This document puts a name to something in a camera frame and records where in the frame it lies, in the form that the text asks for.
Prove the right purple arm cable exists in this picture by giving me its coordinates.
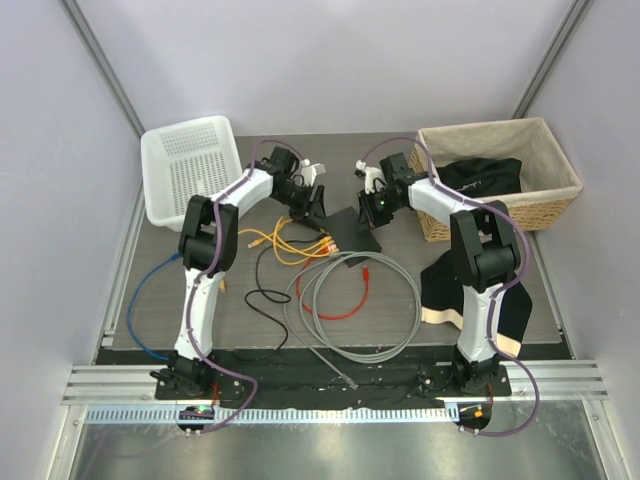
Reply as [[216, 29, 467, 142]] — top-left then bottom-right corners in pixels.
[[360, 134, 541, 436]]

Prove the long yellow ethernet cable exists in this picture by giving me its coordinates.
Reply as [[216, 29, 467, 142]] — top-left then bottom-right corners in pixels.
[[219, 215, 337, 292]]

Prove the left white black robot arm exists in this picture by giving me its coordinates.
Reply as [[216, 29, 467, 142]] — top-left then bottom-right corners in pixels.
[[151, 141, 326, 400]]

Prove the black network switch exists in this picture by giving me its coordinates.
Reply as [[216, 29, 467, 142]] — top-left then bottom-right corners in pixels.
[[326, 207, 382, 253]]

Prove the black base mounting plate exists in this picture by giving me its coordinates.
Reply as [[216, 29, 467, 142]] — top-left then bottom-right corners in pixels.
[[150, 363, 512, 402]]

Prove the wicker basket with liner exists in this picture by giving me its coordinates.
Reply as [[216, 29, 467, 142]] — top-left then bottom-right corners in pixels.
[[409, 118, 583, 232]]

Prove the aluminium frame rail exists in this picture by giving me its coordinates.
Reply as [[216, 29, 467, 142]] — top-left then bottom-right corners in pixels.
[[62, 360, 608, 425]]

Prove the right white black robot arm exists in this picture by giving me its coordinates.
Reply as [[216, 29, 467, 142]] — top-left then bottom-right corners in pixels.
[[355, 154, 523, 395]]

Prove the white perforated plastic basket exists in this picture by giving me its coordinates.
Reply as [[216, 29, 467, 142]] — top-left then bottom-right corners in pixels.
[[140, 115, 243, 232]]

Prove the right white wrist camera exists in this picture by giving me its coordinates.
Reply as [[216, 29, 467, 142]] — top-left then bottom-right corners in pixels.
[[354, 160, 387, 194]]

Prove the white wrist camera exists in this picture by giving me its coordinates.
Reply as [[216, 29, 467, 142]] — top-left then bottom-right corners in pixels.
[[354, 160, 387, 194], [299, 159, 326, 187]]

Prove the black power cable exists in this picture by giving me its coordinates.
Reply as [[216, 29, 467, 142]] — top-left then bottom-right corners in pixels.
[[238, 247, 292, 360]]

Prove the black cloth in basket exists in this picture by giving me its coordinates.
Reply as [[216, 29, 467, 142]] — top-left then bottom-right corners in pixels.
[[437, 158, 522, 198]]

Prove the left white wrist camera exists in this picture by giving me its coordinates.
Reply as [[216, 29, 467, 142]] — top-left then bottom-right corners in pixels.
[[299, 159, 326, 187]]

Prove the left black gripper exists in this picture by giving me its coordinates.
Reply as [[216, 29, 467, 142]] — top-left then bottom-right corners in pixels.
[[272, 182, 330, 231]]

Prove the grey ethernet cable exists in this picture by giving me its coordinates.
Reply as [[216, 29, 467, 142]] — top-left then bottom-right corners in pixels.
[[283, 252, 419, 392]]

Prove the black cloth with beige stripe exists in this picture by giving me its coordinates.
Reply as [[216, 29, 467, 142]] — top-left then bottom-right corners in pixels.
[[420, 251, 533, 357]]

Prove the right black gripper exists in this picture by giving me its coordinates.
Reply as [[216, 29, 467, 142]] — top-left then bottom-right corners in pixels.
[[357, 187, 403, 235]]

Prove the short yellow ethernet cable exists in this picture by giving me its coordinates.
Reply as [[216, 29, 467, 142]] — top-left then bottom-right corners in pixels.
[[246, 215, 337, 263]]

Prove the blue ethernet cable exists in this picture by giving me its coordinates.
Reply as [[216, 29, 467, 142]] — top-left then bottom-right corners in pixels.
[[126, 253, 182, 362]]

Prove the red ethernet cable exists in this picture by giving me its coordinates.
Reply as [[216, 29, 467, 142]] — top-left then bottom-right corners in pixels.
[[296, 254, 374, 319]]

